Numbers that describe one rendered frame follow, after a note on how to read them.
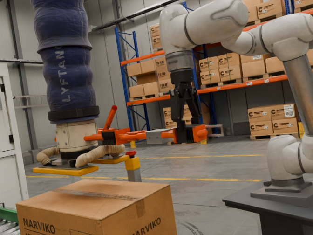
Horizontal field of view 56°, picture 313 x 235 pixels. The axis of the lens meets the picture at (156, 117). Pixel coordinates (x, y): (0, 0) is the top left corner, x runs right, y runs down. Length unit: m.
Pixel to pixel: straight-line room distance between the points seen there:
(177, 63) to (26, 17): 11.31
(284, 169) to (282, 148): 0.10
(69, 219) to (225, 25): 0.86
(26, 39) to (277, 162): 10.87
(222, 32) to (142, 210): 0.72
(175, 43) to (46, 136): 10.72
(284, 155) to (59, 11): 1.23
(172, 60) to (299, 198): 0.90
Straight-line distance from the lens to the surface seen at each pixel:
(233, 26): 0.87
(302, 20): 1.36
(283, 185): 1.64
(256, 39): 1.40
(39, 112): 11.45
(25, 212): 1.48
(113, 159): 1.32
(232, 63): 8.51
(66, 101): 1.28
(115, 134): 1.15
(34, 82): 11.54
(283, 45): 1.37
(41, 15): 1.37
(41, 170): 1.41
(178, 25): 0.94
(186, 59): 0.96
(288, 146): 1.60
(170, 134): 0.99
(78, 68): 1.31
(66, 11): 1.35
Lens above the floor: 1.29
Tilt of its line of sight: 2 degrees down
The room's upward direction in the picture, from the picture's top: 8 degrees counter-clockwise
